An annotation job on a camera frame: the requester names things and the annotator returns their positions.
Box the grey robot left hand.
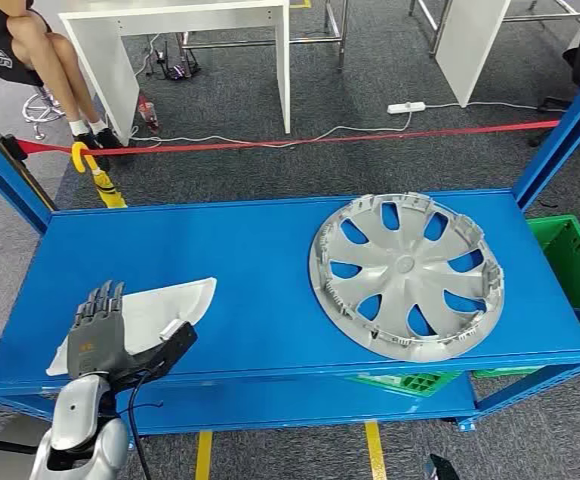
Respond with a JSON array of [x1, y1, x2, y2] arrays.
[[66, 280, 139, 381]]

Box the black barrier post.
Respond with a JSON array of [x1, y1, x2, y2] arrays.
[[0, 131, 57, 215]]

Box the white power cable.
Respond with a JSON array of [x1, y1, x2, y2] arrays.
[[424, 99, 566, 114], [129, 111, 414, 148]]

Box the red drink bottle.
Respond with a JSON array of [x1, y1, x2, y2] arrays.
[[137, 94, 160, 132]]

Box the long red barrier belt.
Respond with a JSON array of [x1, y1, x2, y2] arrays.
[[17, 119, 580, 158]]

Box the steel table frame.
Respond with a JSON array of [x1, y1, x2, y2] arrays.
[[408, 0, 580, 58], [177, 0, 348, 73]]

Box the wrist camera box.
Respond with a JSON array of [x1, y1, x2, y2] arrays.
[[424, 453, 461, 480], [159, 319, 199, 372]]

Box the white power strip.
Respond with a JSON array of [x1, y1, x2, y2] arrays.
[[387, 101, 427, 116]]

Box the silver wheel cover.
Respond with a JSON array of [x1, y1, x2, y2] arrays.
[[308, 192, 506, 364]]

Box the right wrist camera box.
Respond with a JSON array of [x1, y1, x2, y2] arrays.
[[424, 453, 461, 480]]

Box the green plastic crate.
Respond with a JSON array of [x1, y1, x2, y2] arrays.
[[527, 215, 580, 339], [350, 370, 464, 399], [472, 366, 541, 380]]

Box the white desk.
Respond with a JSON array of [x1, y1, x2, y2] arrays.
[[435, 0, 512, 109], [58, 0, 292, 147]]

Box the person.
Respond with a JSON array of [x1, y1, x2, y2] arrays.
[[0, 0, 123, 152]]

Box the white curved plastic part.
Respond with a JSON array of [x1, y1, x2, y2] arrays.
[[45, 276, 218, 378]]

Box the yellow umbrella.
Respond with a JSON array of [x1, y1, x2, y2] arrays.
[[71, 140, 128, 210]]

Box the blue metal shelf rack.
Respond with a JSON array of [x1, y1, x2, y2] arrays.
[[0, 49, 580, 439]]

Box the black camera cable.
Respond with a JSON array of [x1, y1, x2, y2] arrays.
[[115, 370, 166, 480]]

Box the chrome stool base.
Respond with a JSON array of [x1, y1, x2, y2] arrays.
[[21, 87, 66, 142]]

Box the black round-base stand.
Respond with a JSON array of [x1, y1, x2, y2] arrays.
[[0, 413, 54, 480]]

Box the black camera bracket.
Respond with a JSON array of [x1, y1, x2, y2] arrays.
[[107, 334, 174, 393]]

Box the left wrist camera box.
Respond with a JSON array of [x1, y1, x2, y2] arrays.
[[159, 319, 199, 372]]

